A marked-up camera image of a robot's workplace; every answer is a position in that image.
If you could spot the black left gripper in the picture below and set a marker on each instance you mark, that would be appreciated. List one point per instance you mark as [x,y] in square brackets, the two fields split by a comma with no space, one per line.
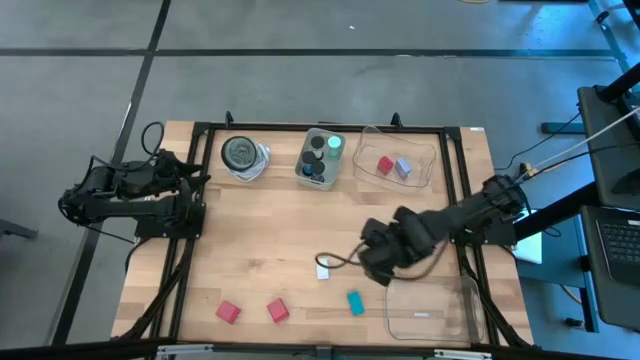
[170,172]

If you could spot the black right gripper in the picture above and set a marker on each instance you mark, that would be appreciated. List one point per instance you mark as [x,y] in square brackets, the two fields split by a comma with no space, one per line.
[400,240]

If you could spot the lavender charger plug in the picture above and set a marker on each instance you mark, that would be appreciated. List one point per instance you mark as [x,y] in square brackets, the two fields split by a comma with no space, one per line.
[403,167]

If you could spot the slim red charger plug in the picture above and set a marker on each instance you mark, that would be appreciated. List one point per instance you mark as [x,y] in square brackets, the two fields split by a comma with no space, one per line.
[385,165]

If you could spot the teal charger plug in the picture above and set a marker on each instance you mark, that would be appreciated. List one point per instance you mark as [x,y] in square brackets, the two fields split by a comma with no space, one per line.
[355,303]

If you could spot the white charger plug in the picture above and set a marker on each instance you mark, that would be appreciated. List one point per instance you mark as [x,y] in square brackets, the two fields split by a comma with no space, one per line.
[323,273]

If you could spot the purple bottle black cap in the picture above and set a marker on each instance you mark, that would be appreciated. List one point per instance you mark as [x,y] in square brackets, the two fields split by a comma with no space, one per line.
[318,167]

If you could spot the blue bottle black cap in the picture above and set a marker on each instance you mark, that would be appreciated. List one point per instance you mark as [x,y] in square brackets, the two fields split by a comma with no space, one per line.
[309,157]

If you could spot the mint green bottle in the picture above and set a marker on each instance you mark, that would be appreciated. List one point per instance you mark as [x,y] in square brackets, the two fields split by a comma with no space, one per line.
[334,142]

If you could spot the white bottle black cap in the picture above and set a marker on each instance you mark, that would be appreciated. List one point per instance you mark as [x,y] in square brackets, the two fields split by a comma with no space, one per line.
[317,142]

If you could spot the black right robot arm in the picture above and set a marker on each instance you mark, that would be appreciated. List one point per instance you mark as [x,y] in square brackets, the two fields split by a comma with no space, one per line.
[480,210]

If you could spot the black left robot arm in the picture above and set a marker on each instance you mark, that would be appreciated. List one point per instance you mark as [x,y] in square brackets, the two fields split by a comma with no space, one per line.
[130,206]

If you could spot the round black-lidded clear container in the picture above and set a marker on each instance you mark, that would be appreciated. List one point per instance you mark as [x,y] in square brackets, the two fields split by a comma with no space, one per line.
[239,153]

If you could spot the clear tray white label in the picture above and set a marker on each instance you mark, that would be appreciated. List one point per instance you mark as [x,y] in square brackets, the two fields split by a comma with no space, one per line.
[435,305]

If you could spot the clear tray wavy rim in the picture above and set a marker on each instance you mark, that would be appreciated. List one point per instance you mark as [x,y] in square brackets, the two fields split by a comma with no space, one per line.
[415,150]

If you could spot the grey plastic bin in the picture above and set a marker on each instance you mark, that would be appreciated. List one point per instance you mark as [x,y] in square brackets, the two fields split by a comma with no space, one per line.
[301,180]

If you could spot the white box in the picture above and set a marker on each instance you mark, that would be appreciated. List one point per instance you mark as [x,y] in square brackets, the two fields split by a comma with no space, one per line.
[531,247]

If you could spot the square red charger plug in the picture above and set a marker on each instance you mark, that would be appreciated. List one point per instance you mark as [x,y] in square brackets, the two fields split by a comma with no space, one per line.
[228,311]
[277,310]

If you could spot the black diagonal stand beam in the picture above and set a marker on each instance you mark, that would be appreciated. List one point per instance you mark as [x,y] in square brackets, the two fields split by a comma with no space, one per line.
[555,212]

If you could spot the dark floor object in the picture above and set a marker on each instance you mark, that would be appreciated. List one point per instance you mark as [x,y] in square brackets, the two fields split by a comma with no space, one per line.
[15,230]

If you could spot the black floor foot bar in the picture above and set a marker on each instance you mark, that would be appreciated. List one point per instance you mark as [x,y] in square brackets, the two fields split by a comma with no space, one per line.
[562,128]

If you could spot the black crossbar silver brackets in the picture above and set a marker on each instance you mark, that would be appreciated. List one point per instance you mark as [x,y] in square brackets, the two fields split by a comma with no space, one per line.
[75,351]

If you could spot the black desk top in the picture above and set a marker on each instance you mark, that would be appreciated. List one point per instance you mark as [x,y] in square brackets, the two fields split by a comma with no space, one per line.
[600,150]

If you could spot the black laptop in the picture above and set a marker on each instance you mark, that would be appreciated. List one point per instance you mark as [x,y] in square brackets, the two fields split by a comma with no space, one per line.
[620,250]

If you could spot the black computer mouse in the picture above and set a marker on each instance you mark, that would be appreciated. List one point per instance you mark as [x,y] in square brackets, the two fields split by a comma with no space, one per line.
[627,182]

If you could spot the black slanted pole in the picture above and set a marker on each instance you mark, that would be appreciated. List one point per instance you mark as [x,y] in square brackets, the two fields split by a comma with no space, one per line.
[620,82]

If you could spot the teal desk frame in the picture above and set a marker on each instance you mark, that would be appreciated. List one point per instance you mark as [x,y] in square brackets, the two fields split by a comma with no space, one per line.
[582,280]

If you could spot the teal metal frame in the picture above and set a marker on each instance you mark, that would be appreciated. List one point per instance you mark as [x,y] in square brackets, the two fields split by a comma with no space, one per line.
[612,37]

